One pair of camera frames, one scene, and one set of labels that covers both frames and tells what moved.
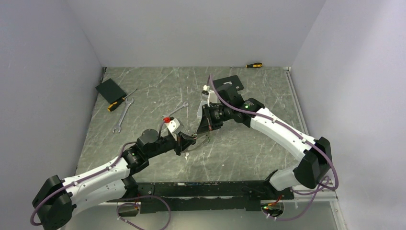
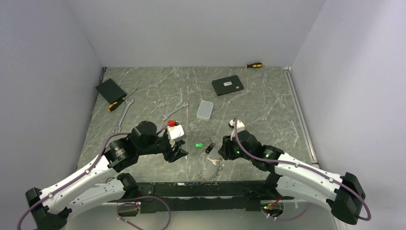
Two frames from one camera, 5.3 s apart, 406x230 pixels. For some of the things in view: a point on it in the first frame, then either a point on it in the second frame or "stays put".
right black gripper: x=207 y=123 to x=225 y=150
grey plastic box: x=199 y=111 stays put
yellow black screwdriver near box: x=112 y=105 stays put
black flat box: x=110 y=91 stays put
